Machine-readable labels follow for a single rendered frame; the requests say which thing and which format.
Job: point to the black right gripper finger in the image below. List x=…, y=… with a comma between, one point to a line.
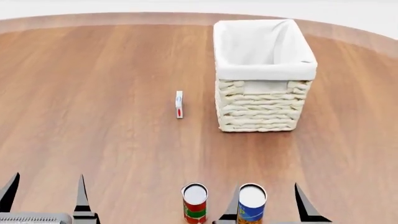
x=308, y=210
x=230, y=210

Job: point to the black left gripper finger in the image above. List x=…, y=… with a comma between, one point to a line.
x=83, y=210
x=8, y=193

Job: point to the cream woven wicker basket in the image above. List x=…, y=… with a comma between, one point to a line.
x=261, y=109

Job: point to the white cream cheese box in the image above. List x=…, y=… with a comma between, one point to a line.
x=179, y=102

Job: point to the white cloth basket liner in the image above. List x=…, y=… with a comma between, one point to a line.
x=248, y=46

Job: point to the blue yellow labelled can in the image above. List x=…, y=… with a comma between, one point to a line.
x=252, y=207

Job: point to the red green labelled can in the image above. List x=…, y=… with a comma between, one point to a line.
x=194, y=207

